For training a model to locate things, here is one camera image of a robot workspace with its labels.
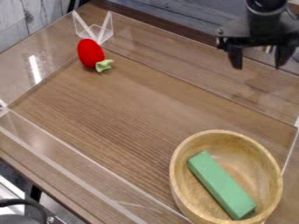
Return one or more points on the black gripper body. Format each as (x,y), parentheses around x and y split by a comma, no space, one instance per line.
(259,30)

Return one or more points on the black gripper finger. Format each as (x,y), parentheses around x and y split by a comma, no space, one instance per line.
(235,56)
(283,53)

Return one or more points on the green rectangular block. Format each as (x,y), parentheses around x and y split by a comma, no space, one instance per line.
(222,186)

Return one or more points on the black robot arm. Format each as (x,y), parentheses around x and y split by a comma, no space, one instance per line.
(266,7)

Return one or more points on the wooden brown bowl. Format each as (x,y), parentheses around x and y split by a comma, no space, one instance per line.
(248,163)

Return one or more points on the red plush strawberry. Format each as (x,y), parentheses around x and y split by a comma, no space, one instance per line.
(91,55)

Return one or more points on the clear acrylic corner bracket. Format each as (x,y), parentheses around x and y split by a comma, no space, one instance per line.
(99,32)

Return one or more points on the clear acrylic front wall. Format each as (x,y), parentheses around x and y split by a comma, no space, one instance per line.
(87,188)

